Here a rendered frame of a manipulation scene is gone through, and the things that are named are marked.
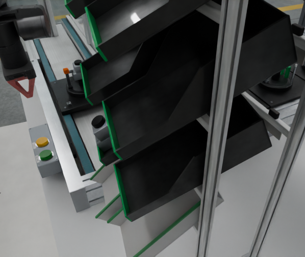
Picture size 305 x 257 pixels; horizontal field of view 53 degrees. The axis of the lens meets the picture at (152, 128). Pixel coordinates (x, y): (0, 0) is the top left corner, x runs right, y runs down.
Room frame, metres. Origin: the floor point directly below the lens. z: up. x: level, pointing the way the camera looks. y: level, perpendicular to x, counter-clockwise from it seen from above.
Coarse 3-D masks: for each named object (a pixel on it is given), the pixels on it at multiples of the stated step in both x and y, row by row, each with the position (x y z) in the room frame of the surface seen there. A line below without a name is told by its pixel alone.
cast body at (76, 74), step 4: (76, 60) 1.11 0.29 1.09; (80, 60) 1.11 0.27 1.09; (72, 64) 1.11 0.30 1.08; (76, 64) 1.09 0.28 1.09; (76, 68) 1.07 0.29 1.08; (80, 68) 1.08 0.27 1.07; (76, 72) 1.07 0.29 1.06; (80, 72) 1.08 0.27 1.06; (72, 76) 1.10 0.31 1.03; (76, 76) 1.07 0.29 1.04; (80, 76) 1.08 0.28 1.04; (76, 80) 1.07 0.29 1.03
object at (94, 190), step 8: (288, 104) 0.93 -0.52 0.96; (296, 104) 0.93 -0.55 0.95; (280, 112) 0.88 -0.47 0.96; (288, 112) 0.88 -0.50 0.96; (288, 120) 0.89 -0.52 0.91; (88, 176) 0.62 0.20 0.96; (88, 184) 0.59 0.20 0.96; (96, 184) 0.60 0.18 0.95; (88, 192) 0.58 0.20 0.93; (96, 192) 0.59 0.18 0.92; (96, 200) 0.59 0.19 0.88; (104, 200) 0.60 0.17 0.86
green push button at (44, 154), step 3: (45, 150) 0.73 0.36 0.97; (48, 150) 0.73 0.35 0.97; (42, 153) 0.72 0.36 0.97; (45, 153) 0.72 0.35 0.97; (48, 153) 0.72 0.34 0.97; (51, 153) 0.72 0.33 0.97; (39, 156) 0.71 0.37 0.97; (42, 156) 0.71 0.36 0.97; (45, 156) 0.71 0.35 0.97; (48, 156) 0.71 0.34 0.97; (51, 156) 0.71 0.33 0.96; (42, 159) 0.70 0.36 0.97; (45, 159) 0.70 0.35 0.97
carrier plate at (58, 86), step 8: (64, 80) 1.17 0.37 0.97; (56, 88) 1.11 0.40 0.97; (64, 88) 1.10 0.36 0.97; (56, 96) 1.05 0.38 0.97; (64, 96) 1.04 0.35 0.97; (64, 104) 0.99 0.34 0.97; (72, 104) 0.99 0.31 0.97; (80, 104) 0.99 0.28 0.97; (88, 104) 0.98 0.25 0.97; (64, 112) 0.95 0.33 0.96; (72, 112) 0.96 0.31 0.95
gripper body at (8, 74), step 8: (0, 48) 0.64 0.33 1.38; (8, 48) 0.64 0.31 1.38; (16, 48) 0.65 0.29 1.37; (0, 56) 0.64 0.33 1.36; (8, 56) 0.64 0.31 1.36; (16, 56) 0.64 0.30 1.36; (24, 56) 0.66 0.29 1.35; (8, 64) 0.64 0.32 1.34; (16, 64) 0.64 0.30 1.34; (24, 64) 0.65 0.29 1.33; (8, 72) 0.62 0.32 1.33; (16, 72) 0.62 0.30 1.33; (24, 72) 0.62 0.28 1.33; (32, 72) 0.63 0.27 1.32; (8, 80) 0.61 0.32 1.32
